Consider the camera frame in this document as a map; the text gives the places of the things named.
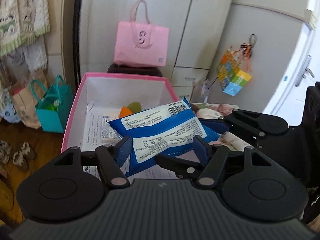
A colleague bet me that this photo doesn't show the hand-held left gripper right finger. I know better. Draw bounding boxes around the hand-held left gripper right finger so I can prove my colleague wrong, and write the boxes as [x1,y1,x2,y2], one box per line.
[194,135,278,188]

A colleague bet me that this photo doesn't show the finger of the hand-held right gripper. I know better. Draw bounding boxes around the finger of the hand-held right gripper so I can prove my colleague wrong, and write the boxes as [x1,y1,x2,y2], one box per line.
[155,153,204,178]
[200,109,265,143]

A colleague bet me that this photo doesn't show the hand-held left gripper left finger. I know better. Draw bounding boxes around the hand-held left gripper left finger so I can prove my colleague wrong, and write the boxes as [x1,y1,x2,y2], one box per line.
[47,135,132,190]

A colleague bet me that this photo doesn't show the blue wet wipes pack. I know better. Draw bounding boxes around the blue wet wipes pack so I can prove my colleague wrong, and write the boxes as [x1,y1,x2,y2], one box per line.
[106,98,222,178]

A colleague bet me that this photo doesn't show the orange makeup sponge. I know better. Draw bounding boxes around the orange makeup sponge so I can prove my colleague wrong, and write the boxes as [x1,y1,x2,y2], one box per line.
[119,106,133,117]

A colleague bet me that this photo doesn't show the pink cardboard box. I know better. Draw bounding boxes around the pink cardboard box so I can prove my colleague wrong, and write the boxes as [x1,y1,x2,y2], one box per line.
[61,72,180,155]

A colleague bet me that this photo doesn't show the printed paper sheet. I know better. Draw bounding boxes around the printed paper sheet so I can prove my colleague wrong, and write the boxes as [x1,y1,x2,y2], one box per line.
[81,105,160,180]

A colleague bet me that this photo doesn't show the colourful paper gift bag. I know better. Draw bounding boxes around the colourful paper gift bag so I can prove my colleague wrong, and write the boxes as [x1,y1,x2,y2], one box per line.
[216,46,252,97]

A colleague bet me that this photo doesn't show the white door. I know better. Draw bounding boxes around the white door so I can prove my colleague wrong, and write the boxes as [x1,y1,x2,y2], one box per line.
[262,0,320,115]

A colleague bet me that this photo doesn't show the teal woven handbag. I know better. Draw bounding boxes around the teal woven handbag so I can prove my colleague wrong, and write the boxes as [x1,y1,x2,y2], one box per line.
[30,74,74,133]

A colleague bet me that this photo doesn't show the black suitcase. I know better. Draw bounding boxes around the black suitcase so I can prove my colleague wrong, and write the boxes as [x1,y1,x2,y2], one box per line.
[107,64,163,77]

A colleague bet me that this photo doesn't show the sandals on floor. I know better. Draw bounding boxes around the sandals on floor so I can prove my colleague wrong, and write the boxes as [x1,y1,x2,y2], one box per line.
[12,142,37,172]

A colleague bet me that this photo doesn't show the pink shopping bag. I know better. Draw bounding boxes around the pink shopping bag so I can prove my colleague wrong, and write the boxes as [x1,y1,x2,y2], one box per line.
[114,0,170,68]

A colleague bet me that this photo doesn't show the brown paper bag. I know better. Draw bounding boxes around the brown paper bag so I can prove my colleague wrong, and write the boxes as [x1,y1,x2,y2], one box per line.
[9,70,48,130]

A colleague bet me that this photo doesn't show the grey wood-grain wardrobe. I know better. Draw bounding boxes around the grey wood-grain wardrobe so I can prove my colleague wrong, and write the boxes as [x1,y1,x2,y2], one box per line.
[80,0,238,103]

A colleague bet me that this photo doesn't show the grey fluffy slipper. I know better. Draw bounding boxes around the grey fluffy slipper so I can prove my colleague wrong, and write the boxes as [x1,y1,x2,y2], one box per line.
[0,140,14,164]

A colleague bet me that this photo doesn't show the blue and white bag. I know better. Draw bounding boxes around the blue and white bag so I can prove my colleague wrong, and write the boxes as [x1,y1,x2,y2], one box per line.
[0,102,20,123]

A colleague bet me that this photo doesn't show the black metal clothes rack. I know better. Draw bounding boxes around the black metal clothes rack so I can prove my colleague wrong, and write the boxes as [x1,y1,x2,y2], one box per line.
[72,0,84,88]

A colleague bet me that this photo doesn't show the white fleece pants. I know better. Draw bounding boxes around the white fleece pants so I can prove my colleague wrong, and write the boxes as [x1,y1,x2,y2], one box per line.
[15,36,48,70]

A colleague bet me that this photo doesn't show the white fleece cardigan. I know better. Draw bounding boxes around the white fleece cardigan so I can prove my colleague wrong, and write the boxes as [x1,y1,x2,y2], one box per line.
[0,0,50,58]

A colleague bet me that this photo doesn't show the silver door handle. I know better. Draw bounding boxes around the silver door handle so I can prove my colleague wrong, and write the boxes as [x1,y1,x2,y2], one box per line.
[295,55,315,88]

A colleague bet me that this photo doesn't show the beige wall switch box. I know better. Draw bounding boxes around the beige wall switch box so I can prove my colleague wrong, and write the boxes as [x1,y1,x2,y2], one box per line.
[309,10,319,30]

